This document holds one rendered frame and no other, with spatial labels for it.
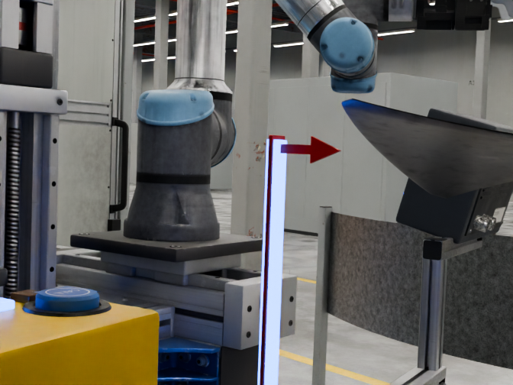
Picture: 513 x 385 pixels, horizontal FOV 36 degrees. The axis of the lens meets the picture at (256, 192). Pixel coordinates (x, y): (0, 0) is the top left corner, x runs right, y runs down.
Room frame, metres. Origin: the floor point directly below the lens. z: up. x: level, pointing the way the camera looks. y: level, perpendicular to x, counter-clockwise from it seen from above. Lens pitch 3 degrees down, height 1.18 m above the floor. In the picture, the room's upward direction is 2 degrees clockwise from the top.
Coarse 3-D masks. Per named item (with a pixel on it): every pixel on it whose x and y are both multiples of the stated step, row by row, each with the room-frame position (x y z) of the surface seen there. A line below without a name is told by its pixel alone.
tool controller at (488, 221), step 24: (456, 120) 1.21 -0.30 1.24; (480, 120) 1.25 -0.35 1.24; (408, 192) 1.24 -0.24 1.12; (480, 192) 1.20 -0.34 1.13; (504, 192) 1.34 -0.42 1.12; (408, 216) 1.24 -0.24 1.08; (432, 216) 1.22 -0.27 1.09; (456, 216) 1.20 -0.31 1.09; (480, 216) 1.23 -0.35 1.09; (456, 240) 1.20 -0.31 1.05
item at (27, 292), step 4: (16, 292) 0.52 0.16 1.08; (20, 292) 0.52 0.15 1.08; (24, 292) 0.52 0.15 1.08; (28, 292) 0.52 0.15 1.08; (32, 292) 0.52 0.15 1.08; (12, 296) 0.51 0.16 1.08; (16, 296) 0.51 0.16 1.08; (20, 296) 0.51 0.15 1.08; (24, 296) 0.51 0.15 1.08; (28, 296) 0.51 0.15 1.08; (32, 296) 0.51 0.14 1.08; (16, 300) 0.51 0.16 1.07; (20, 300) 0.51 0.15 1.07; (24, 300) 0.51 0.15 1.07; (28, 300) 0.51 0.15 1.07; (32, 300) 0.51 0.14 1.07
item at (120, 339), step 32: (0, 320) 0.46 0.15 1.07; (32, 320) 0.46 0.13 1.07; (64, 320) 0.46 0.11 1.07; (96, 320) 0.47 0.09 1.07; (128, 320) 0.48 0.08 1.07; (0, 352) 0.39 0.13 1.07; (32, 352) 0.41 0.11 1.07; (64, 352) 0.43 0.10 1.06; (96, 352) 0.45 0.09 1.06; (128, 352) 0.48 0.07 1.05; (0, 384) 0.39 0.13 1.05; (32, 384) 0.41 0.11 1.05; (64, 384) 0.43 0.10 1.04; (96, 384) 0.45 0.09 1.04; (128, 384) 0.48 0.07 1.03
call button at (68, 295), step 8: (56, 288) 0.51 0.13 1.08; (64, 288) 0.51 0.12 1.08; (72, 288) 0.51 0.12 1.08; (80, 288) 0.52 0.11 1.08; (40, 296) 0.49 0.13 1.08; (48, 296) 0.49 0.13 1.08; (56, 296) 0.49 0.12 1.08; (64, 296) 0.48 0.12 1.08; (72, 296) 0.49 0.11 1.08; (80, 296) 0.49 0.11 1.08; (88, 296) 0.49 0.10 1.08; (96, 296) 0.50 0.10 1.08; (40, 304) 0.49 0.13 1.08; (48, 304) 0.48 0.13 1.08; (56, 304) 0.48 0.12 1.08; (64, 304) 0.48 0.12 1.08; (72, 304) 0.48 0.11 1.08; (80, 304) 0.49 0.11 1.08; (88, 304) 0.49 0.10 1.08; (96, 304) 0.50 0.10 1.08
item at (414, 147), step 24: (360, 120) 0.61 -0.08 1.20; (384, 120) 0.59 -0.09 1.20; (408, 120) 0.57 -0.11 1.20; (432, 120) 0.56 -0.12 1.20; (384, 144) 0.66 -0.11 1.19; (408, 144) 0.65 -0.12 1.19; (432, 144) 0.63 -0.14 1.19; (456, 144) 0.62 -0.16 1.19; (480, 144) 0.61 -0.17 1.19; (504, 144) 0.59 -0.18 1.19; (408, 168) 0.71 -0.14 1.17; (432, 168) 0.70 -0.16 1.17; (456, 168) 0.69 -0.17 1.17; (480, 168) 0.68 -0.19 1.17; (504, 168) 0.67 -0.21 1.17; (432, 192) 0.75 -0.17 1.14; (456, 192) 0.74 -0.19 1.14
